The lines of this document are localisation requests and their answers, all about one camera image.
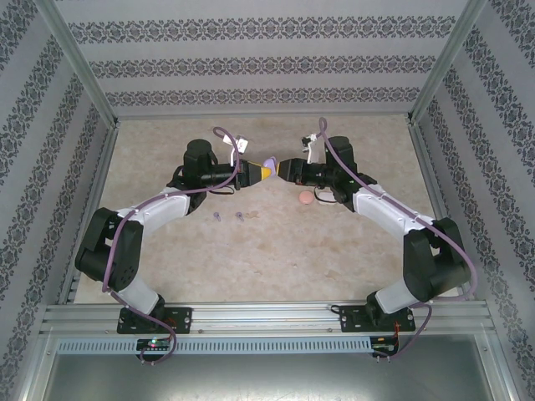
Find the grey metal shelf panel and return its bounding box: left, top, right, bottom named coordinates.
left=24, top=333, right=515, bottom=401

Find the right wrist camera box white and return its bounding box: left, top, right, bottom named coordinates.
left=299, top=132, right=325, bottom=165

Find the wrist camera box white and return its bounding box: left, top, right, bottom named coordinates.
left=299, top=132, right=325, bottom=165
left=227, top=134, right=251, bottom=166

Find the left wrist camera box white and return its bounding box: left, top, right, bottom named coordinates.
left=227, top=134, right=251, bottom=166

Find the right aluminium side rail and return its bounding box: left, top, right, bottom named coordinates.
left=407, top=120, right=476, bottom=302

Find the aluminium side rail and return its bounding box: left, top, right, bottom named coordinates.
left=407, top=120, right=476, bottom=302
left=56, top=124, right=120, bottom=306

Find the left aluminium side rail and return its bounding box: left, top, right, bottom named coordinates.
left=56, top=124, right=120, bottom=306

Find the right aluminium frame post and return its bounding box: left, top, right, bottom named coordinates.
left=407, top=0, right=490, bottom=124

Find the aluminium frame post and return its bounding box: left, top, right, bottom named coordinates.
left=407, top=0, right=490, bottom=124
left=35, top=0, right=120, bottom=126

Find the aluminium mounting rail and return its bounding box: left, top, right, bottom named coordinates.
left=39, top=303, right=497, bottom=335

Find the left aluminium frame post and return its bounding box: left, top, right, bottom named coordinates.
left=35, top=0, right=120, bottom=126

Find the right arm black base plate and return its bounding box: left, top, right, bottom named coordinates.
left=339, top=304, right=417, bottom=334

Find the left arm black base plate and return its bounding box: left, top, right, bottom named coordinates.
left=116, top=307, right=194, bottom=335

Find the grey slotted cable duct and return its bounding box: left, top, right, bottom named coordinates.
left=56, top=337, right=373, bottom=355

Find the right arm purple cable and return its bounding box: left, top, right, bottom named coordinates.
left=317, top=117, right=479, bottom=363

